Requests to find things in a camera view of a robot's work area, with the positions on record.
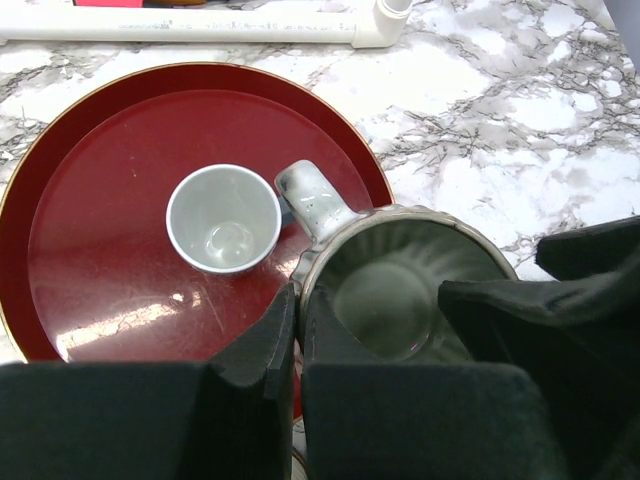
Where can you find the white PVC pipe frame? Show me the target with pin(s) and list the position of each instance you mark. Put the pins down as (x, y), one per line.
(377, 26)

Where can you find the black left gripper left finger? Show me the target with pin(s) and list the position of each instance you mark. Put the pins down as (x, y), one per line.
(228, 417)

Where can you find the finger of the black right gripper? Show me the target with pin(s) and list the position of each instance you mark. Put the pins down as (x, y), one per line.
(588, 251)
(579, 342)

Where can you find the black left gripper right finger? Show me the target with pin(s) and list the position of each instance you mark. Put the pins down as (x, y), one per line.
(370, 419)

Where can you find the small grey cup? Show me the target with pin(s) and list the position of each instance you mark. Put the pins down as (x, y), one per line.
(225, 219)

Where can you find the ribbed grey cup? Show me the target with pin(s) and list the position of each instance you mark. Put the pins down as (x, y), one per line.
(383, 267)

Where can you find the orange handled screwdriver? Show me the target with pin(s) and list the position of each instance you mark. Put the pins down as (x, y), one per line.
(176, 3)

